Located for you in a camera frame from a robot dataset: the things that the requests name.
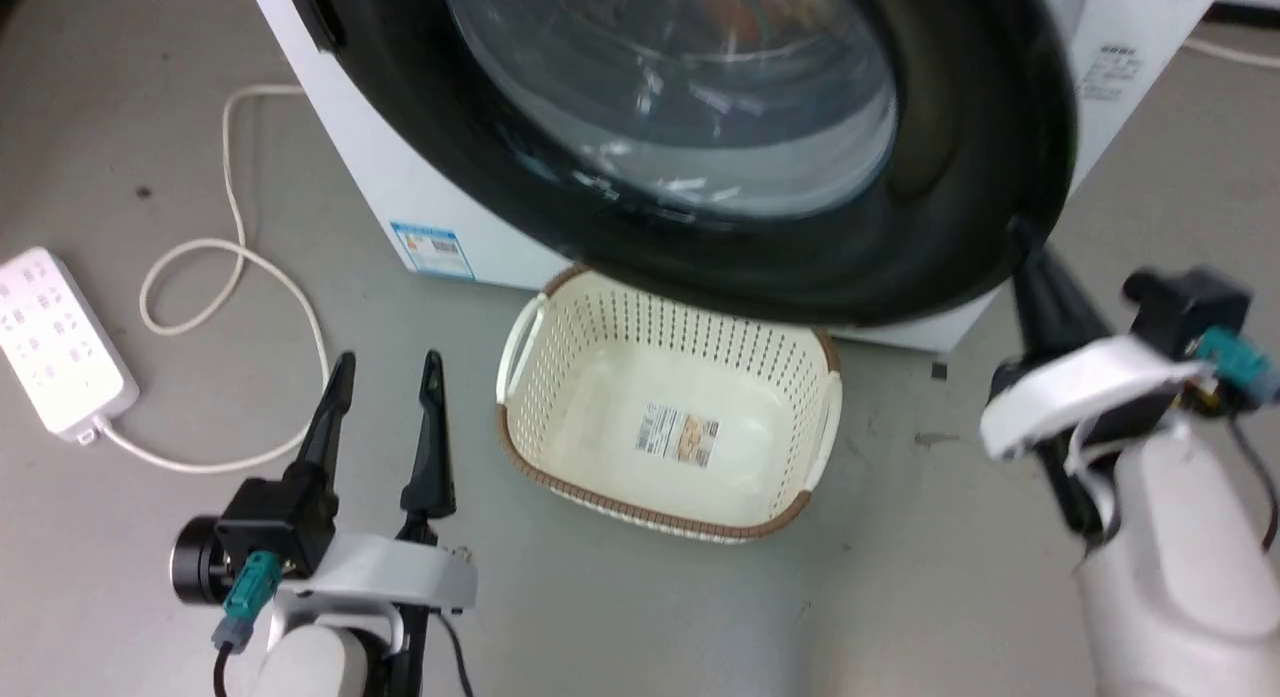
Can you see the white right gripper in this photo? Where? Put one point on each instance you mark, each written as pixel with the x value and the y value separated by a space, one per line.
pixel 1080 392

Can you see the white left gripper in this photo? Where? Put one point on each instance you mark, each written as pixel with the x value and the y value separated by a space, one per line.
pixel 400 572

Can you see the black round washing machine door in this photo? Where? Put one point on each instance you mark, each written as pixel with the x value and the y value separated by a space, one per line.
pixel 960 177

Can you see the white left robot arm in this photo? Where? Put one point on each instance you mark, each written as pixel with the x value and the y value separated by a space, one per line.
pixel 310 667

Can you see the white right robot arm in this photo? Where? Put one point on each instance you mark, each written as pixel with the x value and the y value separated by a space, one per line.
pixel 1180 577

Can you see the white washing machine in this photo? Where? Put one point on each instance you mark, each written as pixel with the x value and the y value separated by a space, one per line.
pixel 430 167

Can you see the black door latch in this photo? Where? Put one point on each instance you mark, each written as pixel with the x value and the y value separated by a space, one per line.
pixel 315 15

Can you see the blue energy label sticker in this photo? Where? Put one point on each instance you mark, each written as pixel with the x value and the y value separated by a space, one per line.
pixel 435 249

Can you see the cream perforated laundry basket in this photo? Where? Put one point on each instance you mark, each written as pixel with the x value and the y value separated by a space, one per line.
pixel 610 417

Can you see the white printed text sticker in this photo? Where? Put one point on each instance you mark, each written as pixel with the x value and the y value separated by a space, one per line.
pixel 1110 72

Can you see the printed barcode label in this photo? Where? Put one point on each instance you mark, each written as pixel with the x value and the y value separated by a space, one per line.
pixel 680 435

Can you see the white power strip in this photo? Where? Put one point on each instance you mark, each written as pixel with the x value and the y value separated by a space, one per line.
pixel 55 342

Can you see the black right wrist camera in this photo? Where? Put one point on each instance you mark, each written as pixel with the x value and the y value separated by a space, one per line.
pixel 1185 317

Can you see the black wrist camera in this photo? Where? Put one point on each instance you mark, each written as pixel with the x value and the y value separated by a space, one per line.
pixel 270 522
pixel 1185 317

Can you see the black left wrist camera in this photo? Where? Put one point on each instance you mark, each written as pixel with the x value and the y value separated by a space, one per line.
pixel 270 522

